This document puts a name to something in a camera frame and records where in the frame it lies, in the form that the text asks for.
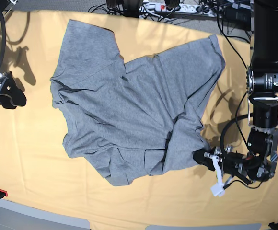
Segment black power adapter box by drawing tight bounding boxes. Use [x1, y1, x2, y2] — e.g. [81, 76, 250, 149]
[223, 7, 251, 26]

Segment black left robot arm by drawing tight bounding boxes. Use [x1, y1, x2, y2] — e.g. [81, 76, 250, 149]
[193, 0, 278, 196]

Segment white power strip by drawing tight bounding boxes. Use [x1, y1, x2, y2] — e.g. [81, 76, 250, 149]
[139, 0, 216, 17]

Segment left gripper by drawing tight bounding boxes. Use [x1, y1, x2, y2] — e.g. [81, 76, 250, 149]
[192, 145, 252, 180]

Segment yellow table cloth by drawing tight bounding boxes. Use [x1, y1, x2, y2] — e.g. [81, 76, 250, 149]
[0, 11, 278, 230]

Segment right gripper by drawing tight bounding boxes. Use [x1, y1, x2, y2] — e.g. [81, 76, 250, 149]
[0, 71, 27, 109]

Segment grey t-shirt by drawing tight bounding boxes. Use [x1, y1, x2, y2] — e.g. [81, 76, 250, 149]
[50, 20, 225, 186]

